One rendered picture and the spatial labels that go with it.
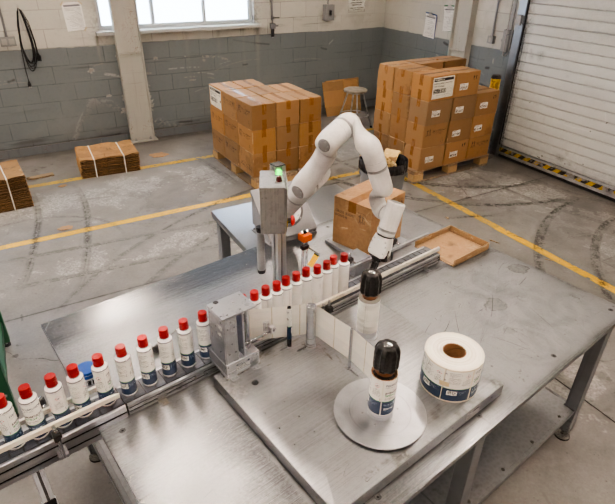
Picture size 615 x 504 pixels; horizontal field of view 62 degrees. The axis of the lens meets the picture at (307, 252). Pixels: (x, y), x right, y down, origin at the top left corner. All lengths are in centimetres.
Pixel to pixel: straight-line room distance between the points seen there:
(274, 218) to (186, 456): 85
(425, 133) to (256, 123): 178
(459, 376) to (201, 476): 88
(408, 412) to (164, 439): 80
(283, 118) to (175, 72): 229
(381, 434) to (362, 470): 14
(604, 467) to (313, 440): 181
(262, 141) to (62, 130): 282
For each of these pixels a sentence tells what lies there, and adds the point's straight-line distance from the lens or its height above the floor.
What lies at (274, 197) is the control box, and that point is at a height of 144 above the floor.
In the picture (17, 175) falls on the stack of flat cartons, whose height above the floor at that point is 32.
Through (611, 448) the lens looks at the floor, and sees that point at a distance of 325.
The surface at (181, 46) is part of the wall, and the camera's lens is 726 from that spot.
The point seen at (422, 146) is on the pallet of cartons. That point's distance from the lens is 569.
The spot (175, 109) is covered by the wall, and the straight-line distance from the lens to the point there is 738.
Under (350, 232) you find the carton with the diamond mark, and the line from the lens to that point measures 267.
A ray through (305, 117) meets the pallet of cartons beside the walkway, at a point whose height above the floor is 70.
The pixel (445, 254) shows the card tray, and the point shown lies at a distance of 279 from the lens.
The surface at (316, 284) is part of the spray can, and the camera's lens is 213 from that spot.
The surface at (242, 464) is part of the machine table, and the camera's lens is 173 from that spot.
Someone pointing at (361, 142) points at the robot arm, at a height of 154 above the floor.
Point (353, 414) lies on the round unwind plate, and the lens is 177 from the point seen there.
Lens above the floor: 220
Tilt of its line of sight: 30 degrees down
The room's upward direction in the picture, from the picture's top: 1 degrees clockwise
